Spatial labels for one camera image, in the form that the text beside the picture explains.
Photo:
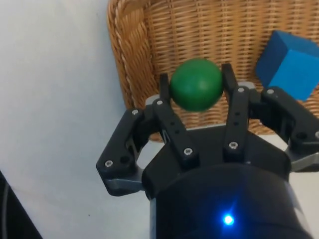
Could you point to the blue cube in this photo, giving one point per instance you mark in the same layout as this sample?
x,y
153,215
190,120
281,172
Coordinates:
x,y
291,64

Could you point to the green ball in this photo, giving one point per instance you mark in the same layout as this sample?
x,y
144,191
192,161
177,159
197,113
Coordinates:
x,y
197,84

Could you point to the wicker basket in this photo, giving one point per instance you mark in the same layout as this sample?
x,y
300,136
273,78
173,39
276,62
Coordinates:
x,y
199,30

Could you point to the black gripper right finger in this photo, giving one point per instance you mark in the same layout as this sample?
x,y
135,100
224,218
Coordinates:
x,y
239,117

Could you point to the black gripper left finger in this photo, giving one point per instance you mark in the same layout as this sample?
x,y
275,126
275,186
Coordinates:
x,y
174,129

